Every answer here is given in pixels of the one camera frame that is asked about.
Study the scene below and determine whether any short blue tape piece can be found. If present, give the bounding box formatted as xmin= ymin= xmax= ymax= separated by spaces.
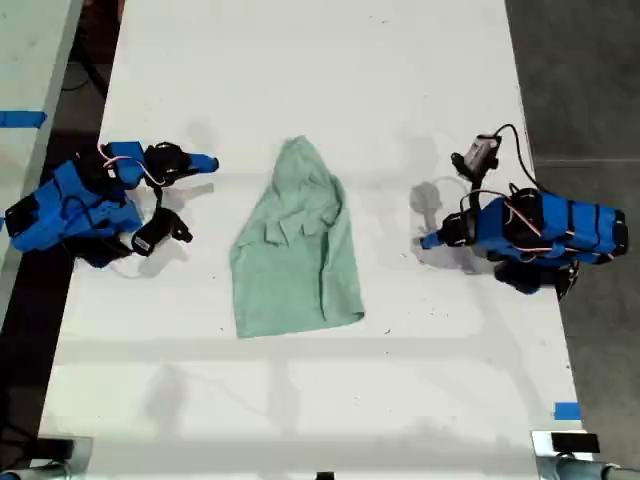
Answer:
xmin=553 ymin=401 xmax=583 ymax=422

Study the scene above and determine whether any black camera cable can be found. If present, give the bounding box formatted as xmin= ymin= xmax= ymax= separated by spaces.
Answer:
xmin=492 ymin=123 xmax=546 ymax=194

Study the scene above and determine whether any grey metal pipe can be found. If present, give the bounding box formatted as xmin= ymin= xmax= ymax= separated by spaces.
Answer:
xmin=0 ymin=462 xmax=72 ymax=480
xmin=536 ymin=453 xmax=640 ymax=480

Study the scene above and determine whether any black camera box with label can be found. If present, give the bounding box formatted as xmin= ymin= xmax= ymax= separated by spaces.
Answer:
xmin=130 ymin=208 xmax=194 ymax=257

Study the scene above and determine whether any pale side table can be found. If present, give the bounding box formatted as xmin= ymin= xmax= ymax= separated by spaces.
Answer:
xmin=0 ymin=0 xmax=84 ymax=321

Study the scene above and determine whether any thin white cable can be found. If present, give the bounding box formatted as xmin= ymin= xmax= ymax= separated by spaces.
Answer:
xmin=107 ymin=257 xmax=151 ymax=279

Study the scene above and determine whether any grey black camera box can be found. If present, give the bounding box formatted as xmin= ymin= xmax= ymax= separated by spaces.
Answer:
xmin=451 ymin=133 xmax=501 ymax=180

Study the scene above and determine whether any long blue tape strip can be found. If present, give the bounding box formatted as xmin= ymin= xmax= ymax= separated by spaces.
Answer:
xmin=0 ymin=110 xmax=48 ymax=129

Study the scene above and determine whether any small black box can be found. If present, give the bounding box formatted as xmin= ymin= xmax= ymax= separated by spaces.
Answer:
xmin=550 ymin=433 xmax=601 ymax=454
xmin=36 ymin=437 xmax=77 ymax=462

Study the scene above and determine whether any metal corner bracket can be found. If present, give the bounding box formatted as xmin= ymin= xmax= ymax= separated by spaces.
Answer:
xmin=530 ymin=430 xmax=602 ymax=472
xmin=28 ymin=435 xmax=96 ymax=480

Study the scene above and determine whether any pale green t-shirt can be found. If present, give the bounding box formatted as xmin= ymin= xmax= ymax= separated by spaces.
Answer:
xmin=228 ymin=134 xmax=366 ymax=340

